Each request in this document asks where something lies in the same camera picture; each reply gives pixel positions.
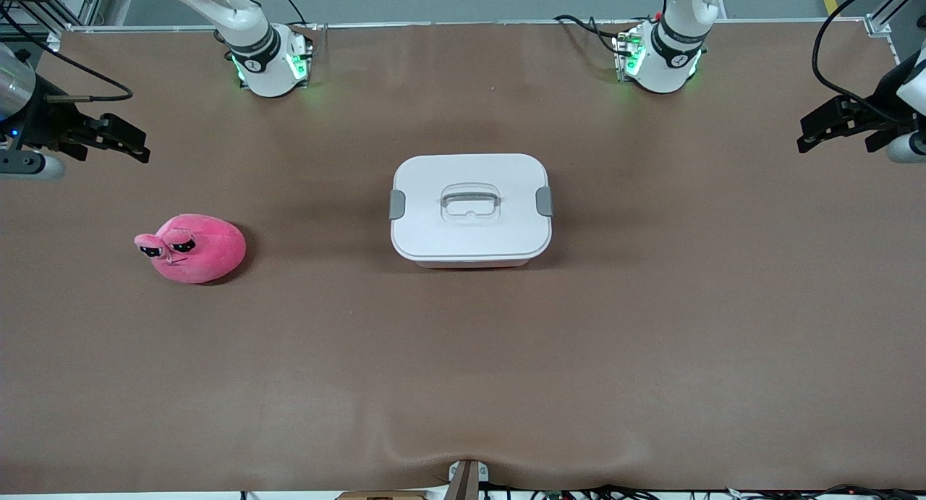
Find pink plush toy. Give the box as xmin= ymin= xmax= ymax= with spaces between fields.
xmin=134 ymin=213 xmax=247 ymax=284

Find white box lid grey clasps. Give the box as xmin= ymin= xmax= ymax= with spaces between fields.
xmin=389 ymin=153 xmax=554 ymax=263

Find pink plastic box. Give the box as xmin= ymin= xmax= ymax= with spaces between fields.
xmin=412 ymin=257 xmax=534 ymax=270

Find brown table mat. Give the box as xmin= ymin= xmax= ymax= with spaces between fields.
xmin=0 ymin=19 xmax=926 ymax=495

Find brown cardboard piece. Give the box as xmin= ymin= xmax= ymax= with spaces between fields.
xmin=336 ymin=490 xmax=429 ymax=500

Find aluminium frame profile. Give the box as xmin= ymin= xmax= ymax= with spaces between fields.
xmin=0 ymin=0 xmax=111 ymax=52
xmin=863 ymin=0 xmax=926 ymax=67

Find black base cable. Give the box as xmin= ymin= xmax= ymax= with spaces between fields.
xmin=272 ymin=0 xmax=310 ymax=29
xmin=553 ymin=13 xmax=624 ymax=56

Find metal clamp bracket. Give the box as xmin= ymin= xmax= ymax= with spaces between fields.
xmin=447 ymin=458 xmax=490 ymax=500

